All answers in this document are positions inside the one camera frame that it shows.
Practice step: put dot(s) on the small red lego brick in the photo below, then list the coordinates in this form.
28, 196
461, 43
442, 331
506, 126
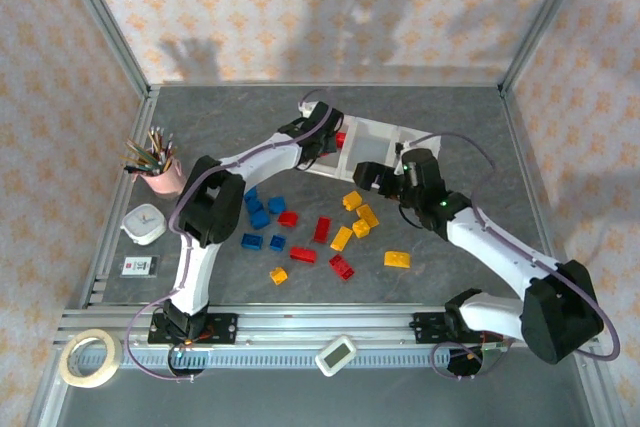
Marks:
341, 139

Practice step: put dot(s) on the long yellow lego brick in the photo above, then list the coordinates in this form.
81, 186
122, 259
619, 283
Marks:
341, 238
367, 215

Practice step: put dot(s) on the yellow sloped lego brick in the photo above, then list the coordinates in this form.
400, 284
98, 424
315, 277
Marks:
397, 259

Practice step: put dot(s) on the long red lego brick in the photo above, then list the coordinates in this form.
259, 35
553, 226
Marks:
342, 266
303, 254
322, 229

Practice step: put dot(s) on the red sloped lego brick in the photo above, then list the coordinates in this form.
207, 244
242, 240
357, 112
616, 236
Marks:
288, 218

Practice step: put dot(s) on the small blue lego brick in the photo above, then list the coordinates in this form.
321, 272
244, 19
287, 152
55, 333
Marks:
255, 206
250, 194
278, 242

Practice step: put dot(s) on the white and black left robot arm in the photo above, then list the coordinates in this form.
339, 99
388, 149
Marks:
197, 272

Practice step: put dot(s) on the coloured pencil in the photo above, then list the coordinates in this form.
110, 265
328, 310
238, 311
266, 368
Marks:
169, 147
156, 144
139, 162
142, 152
162, 144

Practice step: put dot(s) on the pink cup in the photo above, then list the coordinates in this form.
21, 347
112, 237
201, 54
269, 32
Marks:
167, 182

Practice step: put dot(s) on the white digital timer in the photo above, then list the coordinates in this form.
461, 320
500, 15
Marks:
335, 356

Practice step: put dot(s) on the black pencil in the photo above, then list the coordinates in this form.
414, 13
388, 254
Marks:
136, 170

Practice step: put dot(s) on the white alarm clock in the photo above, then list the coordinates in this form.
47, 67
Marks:
144, 224

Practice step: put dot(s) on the card in plastic sleeve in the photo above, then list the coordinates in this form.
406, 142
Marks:
140, 266

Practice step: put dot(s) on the masking tape roll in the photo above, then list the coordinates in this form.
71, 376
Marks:
67, 364

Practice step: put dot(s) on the aluminium frame rail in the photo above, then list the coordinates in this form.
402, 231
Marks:
537, 197
102, 267

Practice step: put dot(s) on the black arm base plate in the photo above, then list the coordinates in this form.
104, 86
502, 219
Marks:
225, 329
425, 327

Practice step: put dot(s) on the wide aluminium extrusion rail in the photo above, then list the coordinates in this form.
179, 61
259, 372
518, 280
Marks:
320, 322

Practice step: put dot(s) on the aluminium frame post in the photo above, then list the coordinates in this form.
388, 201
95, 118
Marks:
105, 22
545, 22

